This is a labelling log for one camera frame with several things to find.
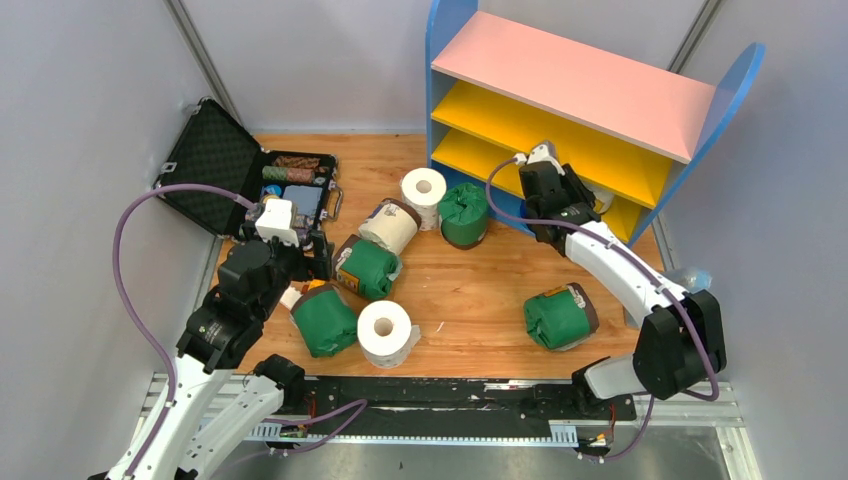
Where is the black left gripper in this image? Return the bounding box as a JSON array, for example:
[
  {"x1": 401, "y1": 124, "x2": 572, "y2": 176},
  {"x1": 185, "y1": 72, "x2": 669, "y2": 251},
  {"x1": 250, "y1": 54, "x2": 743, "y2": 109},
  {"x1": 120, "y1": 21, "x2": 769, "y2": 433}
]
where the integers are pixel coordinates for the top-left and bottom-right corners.
[{"x1": 243, "y1": 219, "x2": 334, "y2": 320}]

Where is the cream roll brown band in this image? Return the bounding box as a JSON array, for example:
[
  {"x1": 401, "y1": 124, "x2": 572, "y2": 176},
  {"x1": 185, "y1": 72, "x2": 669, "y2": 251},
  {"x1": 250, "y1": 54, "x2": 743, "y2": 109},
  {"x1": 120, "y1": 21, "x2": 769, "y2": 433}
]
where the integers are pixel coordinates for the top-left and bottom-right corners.
[{"x1": 587, "y1": 184, "x2": 615, "y2": 215}]

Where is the cream roll blue picture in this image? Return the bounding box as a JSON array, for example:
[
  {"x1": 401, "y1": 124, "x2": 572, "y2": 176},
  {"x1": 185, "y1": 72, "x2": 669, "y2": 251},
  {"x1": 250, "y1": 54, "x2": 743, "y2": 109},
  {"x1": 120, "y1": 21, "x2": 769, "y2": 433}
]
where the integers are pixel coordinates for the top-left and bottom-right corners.
[{"x1": 358, "y1": 198, "x2": 422, "y2": 255}]

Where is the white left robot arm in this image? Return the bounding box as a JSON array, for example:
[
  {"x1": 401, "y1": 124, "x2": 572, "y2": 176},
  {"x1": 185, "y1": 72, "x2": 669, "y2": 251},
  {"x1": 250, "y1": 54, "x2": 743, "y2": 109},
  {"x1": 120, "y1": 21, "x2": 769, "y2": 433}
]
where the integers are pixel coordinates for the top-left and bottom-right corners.
[{"x1": 99, "y1": 231, "x2": 333, "y2": 479}]

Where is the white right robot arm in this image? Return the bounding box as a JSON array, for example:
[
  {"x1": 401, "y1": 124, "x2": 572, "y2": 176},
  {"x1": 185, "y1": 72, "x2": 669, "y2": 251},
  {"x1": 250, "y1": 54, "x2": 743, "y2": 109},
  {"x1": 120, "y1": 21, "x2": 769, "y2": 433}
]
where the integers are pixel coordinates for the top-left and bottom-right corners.
[{"x1": 519, "y1": 160, "x2": 726, "y2": 418}]

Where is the blue shelf with coloured boards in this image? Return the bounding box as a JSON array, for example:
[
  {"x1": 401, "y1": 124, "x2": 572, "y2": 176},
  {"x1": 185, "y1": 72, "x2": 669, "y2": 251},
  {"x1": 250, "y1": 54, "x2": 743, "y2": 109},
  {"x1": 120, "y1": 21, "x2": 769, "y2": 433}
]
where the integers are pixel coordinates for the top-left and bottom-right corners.
[{"x1": 424, "y1": 1, "x2": 766, "y2": 244}]

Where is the green wrapped roll brown band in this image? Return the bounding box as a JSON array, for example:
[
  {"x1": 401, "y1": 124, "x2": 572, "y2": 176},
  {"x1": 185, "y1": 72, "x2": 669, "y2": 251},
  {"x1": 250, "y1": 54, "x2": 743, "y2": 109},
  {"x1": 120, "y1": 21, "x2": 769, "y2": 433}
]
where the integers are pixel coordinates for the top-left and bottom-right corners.
[{"x1": 332, "y1": 234, "x2": 403, "y2": 301}]

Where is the white toy brick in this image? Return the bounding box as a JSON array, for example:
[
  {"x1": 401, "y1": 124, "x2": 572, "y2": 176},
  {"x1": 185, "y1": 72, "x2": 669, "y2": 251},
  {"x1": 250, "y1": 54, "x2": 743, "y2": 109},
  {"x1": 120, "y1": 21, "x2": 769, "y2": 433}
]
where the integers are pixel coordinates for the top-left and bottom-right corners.
[{"x1": 279, "y1": 286, "x2": 302, "y2": 310}]

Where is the green wrapped roll front left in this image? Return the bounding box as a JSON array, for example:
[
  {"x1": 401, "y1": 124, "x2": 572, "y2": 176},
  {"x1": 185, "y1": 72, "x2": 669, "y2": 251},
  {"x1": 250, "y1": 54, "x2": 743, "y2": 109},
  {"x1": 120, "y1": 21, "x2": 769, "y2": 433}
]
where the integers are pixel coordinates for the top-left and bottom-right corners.
[{"x1": 291, "y1": 284, "x2": 358, "y2": 358}]

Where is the blue playing card deck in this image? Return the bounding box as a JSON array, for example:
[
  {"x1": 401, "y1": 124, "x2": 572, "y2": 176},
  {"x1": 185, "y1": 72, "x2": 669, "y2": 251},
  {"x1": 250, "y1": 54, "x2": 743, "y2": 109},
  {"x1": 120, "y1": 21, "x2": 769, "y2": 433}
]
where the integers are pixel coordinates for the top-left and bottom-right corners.
[{"x1": 282, "y1": 185, "x2": 323, "y2": 224}]

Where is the plain green wrapped roll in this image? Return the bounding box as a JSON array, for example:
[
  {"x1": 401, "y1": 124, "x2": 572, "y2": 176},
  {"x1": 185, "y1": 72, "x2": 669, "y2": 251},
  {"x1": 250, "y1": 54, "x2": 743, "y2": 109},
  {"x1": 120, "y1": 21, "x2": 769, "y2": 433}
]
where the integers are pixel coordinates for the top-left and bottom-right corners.
[{"x1": 437, "y1": 182, "x2": 489, "y2": 250}]

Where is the blue small blind button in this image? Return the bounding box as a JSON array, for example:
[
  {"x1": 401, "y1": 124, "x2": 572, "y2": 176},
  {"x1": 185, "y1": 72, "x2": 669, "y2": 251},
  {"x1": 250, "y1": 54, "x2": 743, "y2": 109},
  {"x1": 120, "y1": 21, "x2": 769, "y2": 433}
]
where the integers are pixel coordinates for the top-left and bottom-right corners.
[{"x1": 262, "y1": 185, "x2": 282, "y2": 197}]

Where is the white paper towel roll front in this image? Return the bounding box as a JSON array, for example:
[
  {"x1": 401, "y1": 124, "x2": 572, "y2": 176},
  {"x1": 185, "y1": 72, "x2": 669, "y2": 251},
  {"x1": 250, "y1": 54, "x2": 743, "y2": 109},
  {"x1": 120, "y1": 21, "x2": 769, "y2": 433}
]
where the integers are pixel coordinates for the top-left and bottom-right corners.
[{"x1": 357, "y1": 300, "x2": 421, "y2": 369}]

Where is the green wrapped roll right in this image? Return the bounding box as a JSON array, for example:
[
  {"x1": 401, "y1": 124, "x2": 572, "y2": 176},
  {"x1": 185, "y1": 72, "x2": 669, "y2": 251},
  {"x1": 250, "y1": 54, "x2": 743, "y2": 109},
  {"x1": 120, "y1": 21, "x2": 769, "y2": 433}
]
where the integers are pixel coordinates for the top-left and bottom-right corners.
[{"x1": 523, "y1": 283, "x2": 600, "y2": 351}]

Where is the plain white paper towel roll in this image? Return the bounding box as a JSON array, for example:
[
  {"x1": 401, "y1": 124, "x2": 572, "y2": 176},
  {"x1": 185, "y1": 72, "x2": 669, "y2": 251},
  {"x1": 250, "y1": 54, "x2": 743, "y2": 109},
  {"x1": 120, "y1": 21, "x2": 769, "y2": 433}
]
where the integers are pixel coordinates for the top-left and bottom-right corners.
[{"x1": 400, "y1": 168, "x2": 447, "y2": 231}]

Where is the black poker chip case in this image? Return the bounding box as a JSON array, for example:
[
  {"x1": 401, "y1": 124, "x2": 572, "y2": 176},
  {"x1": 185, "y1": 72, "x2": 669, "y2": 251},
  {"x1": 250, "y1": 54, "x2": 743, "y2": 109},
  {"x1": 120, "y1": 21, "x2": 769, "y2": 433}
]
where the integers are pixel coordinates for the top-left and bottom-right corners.
[{"x1": 154, "y1": 97, "x2": 343, "y2": 244}]

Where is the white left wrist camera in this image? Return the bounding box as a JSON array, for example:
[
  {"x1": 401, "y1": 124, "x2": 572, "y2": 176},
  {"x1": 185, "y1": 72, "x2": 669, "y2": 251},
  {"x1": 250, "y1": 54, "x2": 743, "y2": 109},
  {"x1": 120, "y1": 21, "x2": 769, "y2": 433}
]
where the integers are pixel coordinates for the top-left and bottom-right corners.
[{"x1": 255, "y1": 198, "x2": 299, "y2": 247}]

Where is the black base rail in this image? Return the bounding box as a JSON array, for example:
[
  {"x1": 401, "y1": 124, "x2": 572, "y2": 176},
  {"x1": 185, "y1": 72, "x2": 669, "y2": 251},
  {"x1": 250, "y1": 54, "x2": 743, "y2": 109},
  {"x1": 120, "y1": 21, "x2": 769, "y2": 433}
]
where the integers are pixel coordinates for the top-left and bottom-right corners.
[{"x1": 276, "y1": 375, "x2": 637, "y2": 440}]

